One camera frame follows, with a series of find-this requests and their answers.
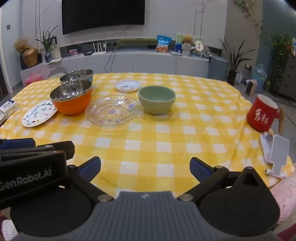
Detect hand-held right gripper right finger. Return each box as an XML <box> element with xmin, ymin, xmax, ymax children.
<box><xmin>177</xmin><ymin>157</ymin><xmax>266</xmax><ymax>202</ymax></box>

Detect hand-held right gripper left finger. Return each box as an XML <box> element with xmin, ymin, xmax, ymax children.
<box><xmin>66</xmin><ymin>156</ymin><xmax>115</xmax><ymax>202</ymax></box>

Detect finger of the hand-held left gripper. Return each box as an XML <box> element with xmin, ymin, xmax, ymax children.
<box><xmin>0</xmin><ymin>138</ymin><xmax>36</xmax><ymax>151</ymax></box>
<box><xmin>0</xmin><ymin>141</ymin><xmax>76</xmax><ymax>161</ymax></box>

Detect white painted plate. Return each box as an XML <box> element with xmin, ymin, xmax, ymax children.
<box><xmin>22</xmin><ymin>100</ymin><xmax>58</xmax><ymax>127</ymax></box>

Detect orange steel bowl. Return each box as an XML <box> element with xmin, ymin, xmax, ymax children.
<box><xmin>49</xmin><ymin>80</ymin><xmax>93</xmax><ymax>115</ymax></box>

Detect blue steel bowl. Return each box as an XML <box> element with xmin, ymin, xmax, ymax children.
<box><xmin>60</xmin><ymin>69</ymin><xmax>94</xmax><ymax>87</ymax></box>

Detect green ceramic bowl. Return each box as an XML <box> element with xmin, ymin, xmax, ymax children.
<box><xmin>138</xmin><ymin>86</ymin><xmax>176</xmax><ymax>115</ymax></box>

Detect small white sticker plate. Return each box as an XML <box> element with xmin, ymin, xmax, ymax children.
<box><xmin>115</xmin><ymin>79</ymin><xmax>141</xmax><ymax>92</ymax></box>

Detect white box with blue label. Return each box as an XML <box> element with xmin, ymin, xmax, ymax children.
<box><xmin>0</xmin><ymin>100</ymin><xmax>19</xmax><ymax>116</ymax></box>

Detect yellow checked tablecloth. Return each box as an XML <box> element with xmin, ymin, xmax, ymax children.
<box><xmin>0</xmin><ymin>72</ymin><xmax>295</xmax><ymax>200</ymax></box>

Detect clear glass plate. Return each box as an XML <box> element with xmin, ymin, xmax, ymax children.
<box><xmin>85</xmin><ymin>95</ymin><xmax>141</xmax><ymax>132</ymax></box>

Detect pink plastic basket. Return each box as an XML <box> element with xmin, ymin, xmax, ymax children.
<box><xmin>24</xmin><ymin>73</ymin><xmax>42</xmax><ymax>86</ymax></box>

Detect white phone stand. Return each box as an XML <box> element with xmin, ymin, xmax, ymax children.
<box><xmin>259</xmin><ymin>132</ymin><xmax>290</xmax><ymax>179</ymax></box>

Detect gold vase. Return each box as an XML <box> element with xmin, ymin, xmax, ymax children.
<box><xmin>22</xmin><ymin>47</ymin><xmax>38</xmax><ymax>68</ymax></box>

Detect green plant in blue vase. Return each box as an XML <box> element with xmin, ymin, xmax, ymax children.
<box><xmin>35</xmin><ymin>25</ymin><xmax>59</xmax><ymax>63</ymax></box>

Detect wooden speaker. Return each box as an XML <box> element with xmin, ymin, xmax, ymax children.
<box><xmin>245</xmin><ymin>80</ymin><xmax>257</xmax><ymax>96</ymax></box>

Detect tall potted plant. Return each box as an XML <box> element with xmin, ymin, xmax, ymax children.
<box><xmin>220</xmin><ymin>39</ymin><xmax>252</xmax><ymax>86</ymax></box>

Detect framed drawing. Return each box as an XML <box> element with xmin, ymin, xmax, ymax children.
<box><xmin>40</xmin><ymin>44</ymin><xmax>61</xmax><ymax>61</ymax></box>

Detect dried yellow flowers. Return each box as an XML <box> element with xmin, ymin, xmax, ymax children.
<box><xmin>13</xmin><ymin>37</ymin><xmax>30</xmax><ymax>55</ymax></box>

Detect white router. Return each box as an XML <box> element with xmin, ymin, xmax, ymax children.
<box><xmin>92</xmin><ymin>42</ymin><xmax>107</xmax><ymax>55</ymax></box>

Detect large water bottle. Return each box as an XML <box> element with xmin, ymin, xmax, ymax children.
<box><xmin>251</xmin><ymin>64</ymin><xmax>267</xmax><ymax>93</ymax></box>

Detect white marble tv console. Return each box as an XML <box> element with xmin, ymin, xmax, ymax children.
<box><xmin>20</xmin><ymin>50</ymin><xmax>229</xmax><ymax>80</ymax></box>

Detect green printed box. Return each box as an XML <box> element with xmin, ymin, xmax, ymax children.
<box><xmin>175</xmin><ymin>33</ymin><xmax>185</xmax><ymax>55</ymax></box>

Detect grey cabinet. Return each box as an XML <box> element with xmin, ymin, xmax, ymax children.
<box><xmin>279</xmin><ymin>52</ymin><xmax>296</xmax><ymax>100</ymax></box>

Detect blue snack bag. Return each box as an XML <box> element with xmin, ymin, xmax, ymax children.
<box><xmin>155</xmin><ymin>35</ymin><xmax>172</xmax><ymax>53</ymax></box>

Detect black television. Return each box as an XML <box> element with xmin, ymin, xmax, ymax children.
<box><xmin>61</xmin><ymin>0</ymin><xmax>146</xmax><ymax>35</ymax></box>

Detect leafy plant on cabinet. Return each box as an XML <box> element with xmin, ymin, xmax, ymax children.
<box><xmin>269</xmin><ymin>34</ymin><xmax>296</xmax><ymax>93</ymax></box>

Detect hanging vine plant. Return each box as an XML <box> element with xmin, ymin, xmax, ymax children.
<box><xmin>233</xmin><ymin>0</ymin><xmax>264</xmax><ymax>37</ymax></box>

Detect red mug with wooden handle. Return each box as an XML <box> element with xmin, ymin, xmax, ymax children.
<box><xmin>246</xmin><ymin>94</ymin><xmax>286</xmax><ymax>133</ymax></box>

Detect black cable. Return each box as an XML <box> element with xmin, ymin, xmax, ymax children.
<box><xmin>104</xmin><ymin>50</ymin><xmax>116</xmax><ymax>73</ymax></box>

